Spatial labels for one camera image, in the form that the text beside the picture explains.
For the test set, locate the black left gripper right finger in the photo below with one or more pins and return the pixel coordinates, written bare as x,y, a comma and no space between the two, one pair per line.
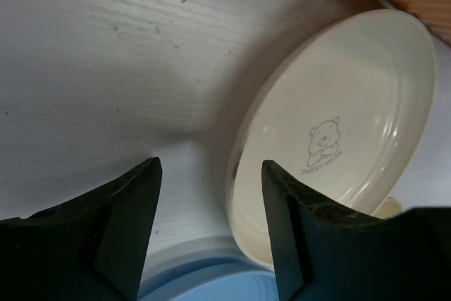
323,250

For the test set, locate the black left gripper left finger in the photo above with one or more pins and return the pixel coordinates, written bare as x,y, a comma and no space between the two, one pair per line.
92,247

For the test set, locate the blue bear plate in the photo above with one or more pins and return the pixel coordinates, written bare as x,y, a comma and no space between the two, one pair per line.
228,281

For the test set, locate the cream bear plate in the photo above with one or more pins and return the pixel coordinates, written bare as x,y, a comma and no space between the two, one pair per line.
344,113

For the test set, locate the small cream patterned plate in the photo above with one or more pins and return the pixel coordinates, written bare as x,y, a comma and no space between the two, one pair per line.
388,209

